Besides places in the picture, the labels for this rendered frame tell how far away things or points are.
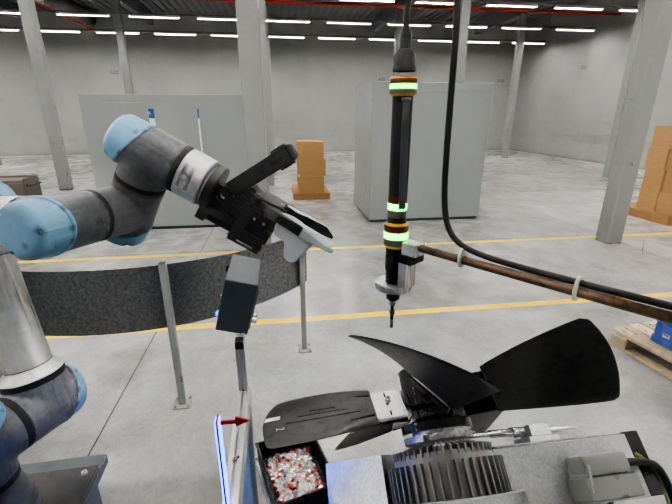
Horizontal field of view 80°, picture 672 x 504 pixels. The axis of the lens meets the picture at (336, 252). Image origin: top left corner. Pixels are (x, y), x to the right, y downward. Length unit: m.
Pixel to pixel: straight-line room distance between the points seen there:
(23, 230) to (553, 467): 0.96
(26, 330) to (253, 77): 4.20
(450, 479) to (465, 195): 6.79
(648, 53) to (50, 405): 6.73
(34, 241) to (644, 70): 6.66
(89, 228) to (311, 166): 8.23
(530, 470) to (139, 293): 2.15
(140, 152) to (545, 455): 0.90
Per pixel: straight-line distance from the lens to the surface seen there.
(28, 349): 1.03
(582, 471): 0.95
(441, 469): 0.83
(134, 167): 0.66
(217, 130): 6.68
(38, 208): 0.59
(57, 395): 1.06
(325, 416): 0.88
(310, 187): 8.84
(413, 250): 0.70
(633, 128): 6.76
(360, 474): 0.98
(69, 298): 2.71
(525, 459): 0.96
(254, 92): 4.92
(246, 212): 0.61
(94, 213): 0.63
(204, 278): 2.57
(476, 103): 7.32
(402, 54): 0.69
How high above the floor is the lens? 1.76
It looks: 19 degrees down
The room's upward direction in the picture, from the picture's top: straight up
